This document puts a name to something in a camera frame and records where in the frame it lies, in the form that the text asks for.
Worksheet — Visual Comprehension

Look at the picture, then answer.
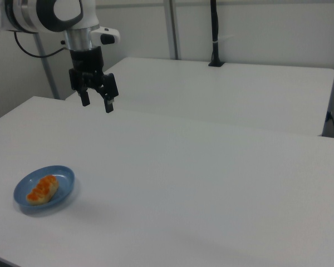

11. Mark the grey metal frame post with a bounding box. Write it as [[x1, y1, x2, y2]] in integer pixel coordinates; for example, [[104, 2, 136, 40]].
[[33, 32, 61, 100], [164, 0, 182, 60]]

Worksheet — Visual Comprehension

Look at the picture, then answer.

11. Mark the bread roll with orange topping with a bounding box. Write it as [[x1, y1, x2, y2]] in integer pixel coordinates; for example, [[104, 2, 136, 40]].
[[26, 175, 59, 206]]

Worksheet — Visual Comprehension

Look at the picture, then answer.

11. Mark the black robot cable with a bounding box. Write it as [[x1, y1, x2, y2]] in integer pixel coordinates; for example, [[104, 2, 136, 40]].
[[13, 31, 67, 58]]

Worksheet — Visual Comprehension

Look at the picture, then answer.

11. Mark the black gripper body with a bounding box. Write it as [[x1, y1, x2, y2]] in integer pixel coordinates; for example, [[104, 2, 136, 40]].
[[68, 46, 120, 97]]

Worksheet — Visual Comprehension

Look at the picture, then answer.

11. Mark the black wall cable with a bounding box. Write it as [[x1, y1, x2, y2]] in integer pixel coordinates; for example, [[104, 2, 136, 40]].
[[326, 111, 334, 137]]

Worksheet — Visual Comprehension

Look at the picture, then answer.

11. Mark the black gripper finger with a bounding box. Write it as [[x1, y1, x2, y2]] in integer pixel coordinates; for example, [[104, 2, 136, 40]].
[[104, 94, 116, 114], [80, 89, 91, 107]]

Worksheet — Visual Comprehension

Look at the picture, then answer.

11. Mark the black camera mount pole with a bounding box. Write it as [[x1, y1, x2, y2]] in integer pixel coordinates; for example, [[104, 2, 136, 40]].
[[208, 0, 225, 68]]

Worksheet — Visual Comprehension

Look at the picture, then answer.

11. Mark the blue oval plate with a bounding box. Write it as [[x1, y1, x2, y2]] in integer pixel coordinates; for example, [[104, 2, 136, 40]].
[[13, 165, 76, 212]]

